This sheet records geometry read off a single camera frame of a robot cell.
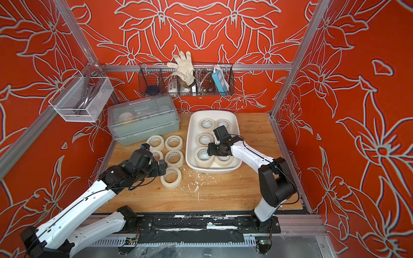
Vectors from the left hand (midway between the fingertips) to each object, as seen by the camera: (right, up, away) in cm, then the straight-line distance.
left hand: (181, 149), depth 76 cm
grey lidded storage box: (-29, +13, +14) cm, 35 cm away
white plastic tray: (+3, +9, +31) cm, 32 cm away
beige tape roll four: (+7, +5, +29) cm, 30 cm away
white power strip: (-8, +34, +18) cm, 40 cm away
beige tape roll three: (+10, -10, +11) cm, 18 cm away
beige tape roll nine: (-4, -20, +8) cm, 21 cm away
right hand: (+26, -1, +8) cm, 27 cm away
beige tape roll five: (+12, +13, +37) cm, 41 cm away
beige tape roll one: (-8, -3, +22) cm, 24 cm away
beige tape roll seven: (-21, +1, +28) cm, 35 cm away
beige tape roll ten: (+23, -11, +17) cm, 30 cm away
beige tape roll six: (+25, +14, +35) cm, 45 cm away
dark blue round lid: (-22, +35, +23) cm, 47 cm away
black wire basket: (-17, +41, +25) cm, 51 cm away
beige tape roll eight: (-8, -8, +20) cm, 23 cm away
